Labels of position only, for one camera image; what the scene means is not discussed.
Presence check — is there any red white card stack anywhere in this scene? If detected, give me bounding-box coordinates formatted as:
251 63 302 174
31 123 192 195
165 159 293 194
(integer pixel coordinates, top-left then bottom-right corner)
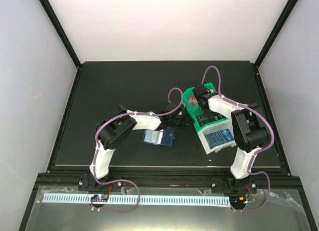
187 95 198 108

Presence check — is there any green bin with black cards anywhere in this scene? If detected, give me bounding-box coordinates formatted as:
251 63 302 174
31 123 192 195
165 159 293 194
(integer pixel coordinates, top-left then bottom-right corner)
191 109 228 132

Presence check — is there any blue card holder wallet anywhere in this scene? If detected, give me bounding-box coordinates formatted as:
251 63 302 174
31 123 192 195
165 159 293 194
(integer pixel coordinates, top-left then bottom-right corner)
142 127 175 147

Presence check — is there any white bin with blue cards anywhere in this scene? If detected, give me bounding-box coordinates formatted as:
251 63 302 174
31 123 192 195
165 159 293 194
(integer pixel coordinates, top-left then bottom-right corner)
197 118 236 155

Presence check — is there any green bin with red cards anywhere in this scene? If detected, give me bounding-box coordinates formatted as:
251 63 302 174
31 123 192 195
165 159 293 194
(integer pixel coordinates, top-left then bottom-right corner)
183 83 216 115

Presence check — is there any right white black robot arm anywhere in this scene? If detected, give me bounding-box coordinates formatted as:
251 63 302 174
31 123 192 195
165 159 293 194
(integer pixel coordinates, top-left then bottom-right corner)
184 83 274 193

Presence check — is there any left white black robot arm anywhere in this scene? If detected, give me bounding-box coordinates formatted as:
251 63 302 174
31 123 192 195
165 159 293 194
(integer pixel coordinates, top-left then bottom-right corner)
89 103 194 191

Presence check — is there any black vip card stack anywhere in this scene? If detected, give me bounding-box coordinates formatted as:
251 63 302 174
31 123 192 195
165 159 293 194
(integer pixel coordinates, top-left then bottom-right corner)
196 114 225 127

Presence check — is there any blue vip card stack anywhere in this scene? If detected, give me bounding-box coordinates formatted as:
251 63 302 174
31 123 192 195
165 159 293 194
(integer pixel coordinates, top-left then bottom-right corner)
205 129 234 149

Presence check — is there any right small circuit board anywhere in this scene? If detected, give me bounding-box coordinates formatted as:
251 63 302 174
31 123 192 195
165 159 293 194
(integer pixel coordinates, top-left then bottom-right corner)
229 195 254 205

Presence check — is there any small circuit board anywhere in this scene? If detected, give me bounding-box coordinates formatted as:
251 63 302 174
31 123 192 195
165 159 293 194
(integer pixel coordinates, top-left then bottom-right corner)
229 195 254 205
91 194 109 202

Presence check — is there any left small circuit board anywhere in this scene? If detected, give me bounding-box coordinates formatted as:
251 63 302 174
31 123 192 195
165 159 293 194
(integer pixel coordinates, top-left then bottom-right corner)
91 194 109 202

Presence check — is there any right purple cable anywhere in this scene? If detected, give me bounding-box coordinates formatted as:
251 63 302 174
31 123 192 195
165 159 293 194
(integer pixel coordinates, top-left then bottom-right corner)
201 65 276 213

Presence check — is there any purple cable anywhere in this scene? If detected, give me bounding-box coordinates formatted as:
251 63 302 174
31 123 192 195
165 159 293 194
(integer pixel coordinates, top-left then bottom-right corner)
201 65 276 213
88 87 184 213

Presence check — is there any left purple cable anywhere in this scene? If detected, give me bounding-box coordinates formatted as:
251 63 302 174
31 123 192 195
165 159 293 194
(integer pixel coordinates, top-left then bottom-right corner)
88 87 184 213

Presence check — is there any white slotted cable duct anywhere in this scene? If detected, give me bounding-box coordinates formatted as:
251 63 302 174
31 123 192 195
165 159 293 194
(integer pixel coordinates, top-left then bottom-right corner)
42 193 231 208

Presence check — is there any right black frame post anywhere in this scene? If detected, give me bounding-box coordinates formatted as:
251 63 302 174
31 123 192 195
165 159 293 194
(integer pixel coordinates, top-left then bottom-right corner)
254 0 304 67

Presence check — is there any black frame post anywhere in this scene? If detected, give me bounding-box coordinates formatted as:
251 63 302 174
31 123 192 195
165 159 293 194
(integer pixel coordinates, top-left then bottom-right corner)
254 0 304 67
39 0 82 68

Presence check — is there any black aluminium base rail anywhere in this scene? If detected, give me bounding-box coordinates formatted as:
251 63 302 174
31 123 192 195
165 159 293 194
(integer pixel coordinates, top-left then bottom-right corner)
34 167 304 195

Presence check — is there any left black frame post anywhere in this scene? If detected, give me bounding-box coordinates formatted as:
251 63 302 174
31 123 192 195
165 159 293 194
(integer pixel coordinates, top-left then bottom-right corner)
39 0 82 68

